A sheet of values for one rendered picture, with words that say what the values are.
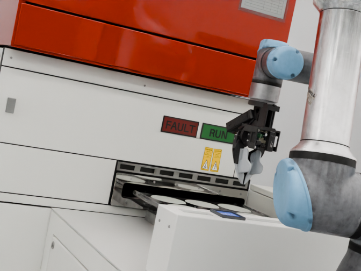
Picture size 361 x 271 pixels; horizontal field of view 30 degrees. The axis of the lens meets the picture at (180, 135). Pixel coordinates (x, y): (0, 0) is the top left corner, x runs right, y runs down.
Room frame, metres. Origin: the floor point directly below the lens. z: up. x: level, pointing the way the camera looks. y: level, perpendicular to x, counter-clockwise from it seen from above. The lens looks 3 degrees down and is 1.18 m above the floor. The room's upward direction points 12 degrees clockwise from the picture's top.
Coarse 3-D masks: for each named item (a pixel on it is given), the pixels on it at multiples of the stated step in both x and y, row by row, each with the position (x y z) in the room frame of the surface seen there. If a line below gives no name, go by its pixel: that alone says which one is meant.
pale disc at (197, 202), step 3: (186, 201) 1.89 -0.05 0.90; (189, 201) 1.90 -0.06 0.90; (192, 201) 1.92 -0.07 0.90; (195, 201) 1.93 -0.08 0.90; (198, 201) 1.94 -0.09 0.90; (195, 204) 1.87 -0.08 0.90; (198, 204) 1.88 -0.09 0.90; (201, 204) 1.89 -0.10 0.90; (204, 204) 1.90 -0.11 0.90; (207, 204) 1.91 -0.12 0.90; (210, 204) 1.92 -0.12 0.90; (213, 204) 1.94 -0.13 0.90; (207, 207) 1.86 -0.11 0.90; (210, 207) 1.87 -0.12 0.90; (213, 207) 1.89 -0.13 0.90; (216, 207) 1.90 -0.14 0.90
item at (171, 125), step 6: (168, 120) 1.95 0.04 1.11; (174, 120) 1.96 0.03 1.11; (180, 120) 1.97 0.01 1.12; (168, 126) 1.95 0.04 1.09; (174, 126) 1.96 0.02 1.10; (180, 126) 1.97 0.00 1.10; (186, 126) 1.98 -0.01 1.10; (192, 126) 1.99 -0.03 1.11; (174, 132) 1.96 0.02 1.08; (180, 132) 1.97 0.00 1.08; (186, 132) 1.98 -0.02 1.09; (192, 132) 1.99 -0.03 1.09
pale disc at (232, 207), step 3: (219, 204) 1.96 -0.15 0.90; (222, 204) 1.97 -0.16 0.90; (225, 204) 1.99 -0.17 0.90; (222, 207) 1.92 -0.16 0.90; (225, 207) 1.93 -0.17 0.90; (228, 207) 1.94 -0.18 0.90; (231, 207) 1.96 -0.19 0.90; (234, 207) 1.97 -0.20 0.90; (237, 207) 1.98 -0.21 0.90; (240, 207) 1.99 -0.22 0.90; (234, 210) 1.91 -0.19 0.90; (237, 210) 1.92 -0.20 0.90; (240, 210) 1.93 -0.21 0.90; (243, 210) 1.94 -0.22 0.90; (246, 210) 1.95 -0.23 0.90; (249, 210) 1.97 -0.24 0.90
